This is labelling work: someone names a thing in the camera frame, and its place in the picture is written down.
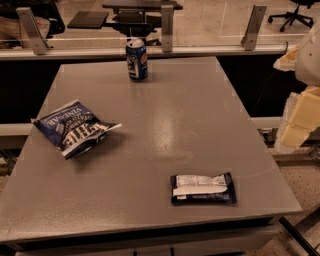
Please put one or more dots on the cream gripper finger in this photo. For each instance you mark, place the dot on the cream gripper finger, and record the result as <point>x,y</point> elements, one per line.
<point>288,61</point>
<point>300,118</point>

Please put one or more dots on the blue chip bag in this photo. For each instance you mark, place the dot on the blue chip bag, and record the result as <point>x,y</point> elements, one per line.
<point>73,128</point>

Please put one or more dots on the black office chair base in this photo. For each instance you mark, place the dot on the black office chair base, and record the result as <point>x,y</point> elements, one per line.
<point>291,17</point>

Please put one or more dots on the dark snack bar wrapper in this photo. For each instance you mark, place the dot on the dark snack bar wrapper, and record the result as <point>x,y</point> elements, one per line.
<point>196,189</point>

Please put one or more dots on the blue soda can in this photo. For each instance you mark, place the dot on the blue soda can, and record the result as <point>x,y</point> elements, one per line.
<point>137,59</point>

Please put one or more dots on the dark desk with tray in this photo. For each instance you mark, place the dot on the dark desk with tray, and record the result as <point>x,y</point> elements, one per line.
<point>132,18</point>

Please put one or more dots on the glass barrier panel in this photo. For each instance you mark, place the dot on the glass barrier panel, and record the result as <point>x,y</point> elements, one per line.
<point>199,23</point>

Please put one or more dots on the right metal bracket post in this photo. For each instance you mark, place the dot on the right metal bracket post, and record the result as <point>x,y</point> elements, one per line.
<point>250,37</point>

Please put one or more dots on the metal bracket post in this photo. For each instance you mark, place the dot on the metal bracket post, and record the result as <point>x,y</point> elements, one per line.
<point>34,31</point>
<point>250,37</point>
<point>167,27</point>

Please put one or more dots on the middle metal bracket post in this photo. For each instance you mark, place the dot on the middle metal bracket post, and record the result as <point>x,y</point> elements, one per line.
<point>167,27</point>

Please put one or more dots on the left metal bracket post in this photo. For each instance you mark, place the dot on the left metal bracket post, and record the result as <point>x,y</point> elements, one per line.
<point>34,31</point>

